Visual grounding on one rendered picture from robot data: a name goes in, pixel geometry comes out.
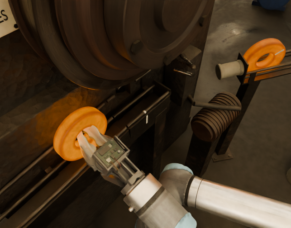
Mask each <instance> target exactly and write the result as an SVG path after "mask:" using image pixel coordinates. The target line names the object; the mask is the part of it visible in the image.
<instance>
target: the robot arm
mask: <svg viewBox="0 0 291 228"><path fill-rule="evenodd" d="M83 133H85V134H87V135H88V137H89V138H91V139H93V140H94V141H95V144H96V146H97V147H98V148H99V149H98V150H96V147H95V146H94V145H93V144H90V143H89V142H88V140H87V137H85V136H84V135H83ZM77 140H78V142H79V145H80V148H81V152H82V155H83V158H84V160H85V162H86V163H87V165H89V166H90V167H91V168H92V169H93V170H94V171H96V170H98V171H99V172H101V173H100V174H101V176H102V177H103V178H104V179H105V180H107V181H109V182H111V183H114V184H116V185H118V186H120V187H124V186H125V185H126V186H125V187H124V188H123V189H122V190H121V193H122V194H123V195H126V196H125V197H124V202H125V203H126V204H127V205H128V206H129V207H130V208H129V211H130V212H132V211H134V212H135V214H136V215H137V216H138V219H137V221H136V224H135V228H196V225H197V224H196V221H195V219H194V218H193V217H192V216H191V214H190V213H189V212H187V211H186V210H185V209H184V208H183V207H182V205H184V206H187V207H193V208H195V209H199V210H202V211H204V212H207V213H210V214H213V215H216V216H219V217H222V218H224V219H227V220H230V221H233V222H236V223H239V224H241V225H244V226H247V227H250V228H291V204H288V203H285V202H281V201H278V200H275V199H271V198H268V197H264V196H261V195H257V194H254V193H251V192H247V191H244V190H240V189H237V188H233V187H230V186H227V185H223V184H220V183H216V182H213V181H210V180H206V179H203V178H199V177H198V176H195V175H193V172H192V170H191V169H190V168H188V167H186V166H184V165H182V164H178V163H171V164H168V165H166V166H165V168H164V170H163V171H162V173H161V174H160V178H159V180H157V179H156V178H155V177H154V176H153V175H152V174H151V173H148V174H147V175H146V176H145V173H144V172H143V171H140V170H139V169H138V168H137V167H136V166H135V165H134V164H133V163H132V162H131V161H130V160H129V159H128V158H127V157H128V155H129V152H130V150H129V149H128V148H127V147H126V146H125V145H124V144H123V143H122V142H121V141H120V140H119V138H118V137H117V136H116V135H115V136H114V139H113V138H112V137H110V136H107V135H103V134H101V133H100V132H99V130H98V129H97V127H95V126H94V125H92V126H91V127H87V128H85V129H83V130H82V131H81V132H80V133H79V134H78V136H77ZM118 141H119V142H120V143H121V144H122V145H123V146H124V147H125V148H124V147H123V146H122V145H121V144H120V143H119V142H118Z"/></svg>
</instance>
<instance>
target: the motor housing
mask: <svg viewBox="0 0 291 228"><path fill-rule="evenodd" d="M208 103H211V104H218V105H235V106H240V107H242V106H241V103H240V101H239V99H238V98H237V97H236V96H235V95H233V94H232V93H229V92H226V91H223V92H220V93H218V94H217V95H216V96H215V97H213V98H212V99H211V100H210V101H209V102H208ZM239 114H240V112H239V111H230V110H221V109H211V108H204V107H203V108H202V109H201V110H200V111H199V112H198V113H197V114H196V115H195V116H194V117H193V118H192V120H191V129H192V131H193V134H192V137H191V142H190V145H189V149H188V153H187V157H186V161H185V165H184V166H186V167H188V168H190V169H191V170H192V172H193V175H195V176H198V177H199V178H201V177H202V176H203V175H204V173H205V172H206V170H207V167H208V165H209V162H210V160H211V158H212V156H213V153H214V151H215V148H216V146H217V143H218V141H219V138H220V136H221V134H222V133H223V131H224V130H225V129H226V128H227V127H228V126H229V125H230V124H231V123H232V122H233V121H234V120H235V119H236V118H237V116H238V115H239Z"/></svg>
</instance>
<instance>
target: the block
mask: <svg viewBox="0 0 291 228"><path fill-rule="evenodd" d="M182 54H183V55H184V56H185V57H186V58H187V59H188V60H189V61H190V62H191V63H192V64H193V65H196V69H194V70H192V69H191V68H190V67H188V66H186V65H184V64H182V63H180V62H178V61H176V60H173V61H171V63H170V64H169V65H167V66H165V78H164V85H165V86H166V87H167V88H169V89H171V95H170V100H171V101H172V102H174V103H175V104H177V105H178V106H180V107H182V106H183V105H184V104H185V103H186V102H188V99H187V97H188V95H191V96H193V92H194V88H195V84H196V78H197V74H198V69H199V65H200V59H201V55H202V51H201V50H200V49H198V48H196V47H194V46H192V45H190V44H189V45H188V47H187V48H186V49H185V50H184V51H183V52H182ZM174 68H178V69H181V70H184V71H187V72H190V73H192V77H190V76H187V75H184V74H181V73H179V72H176V71H174Z"/></svg>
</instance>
